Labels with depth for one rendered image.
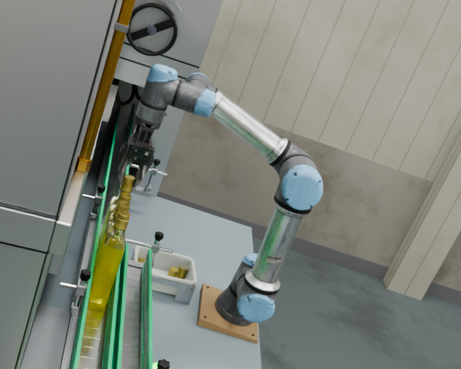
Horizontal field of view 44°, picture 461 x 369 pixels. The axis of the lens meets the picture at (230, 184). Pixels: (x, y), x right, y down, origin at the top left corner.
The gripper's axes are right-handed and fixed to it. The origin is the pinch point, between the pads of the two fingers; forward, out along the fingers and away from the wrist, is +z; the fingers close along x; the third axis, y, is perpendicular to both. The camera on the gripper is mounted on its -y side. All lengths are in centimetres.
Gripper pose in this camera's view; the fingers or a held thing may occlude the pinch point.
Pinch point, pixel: (129, 179)
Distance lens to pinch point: 169.1
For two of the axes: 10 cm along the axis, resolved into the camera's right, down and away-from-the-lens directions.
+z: -3.4, 8.7, 3.5
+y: 1.3, 4.1, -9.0
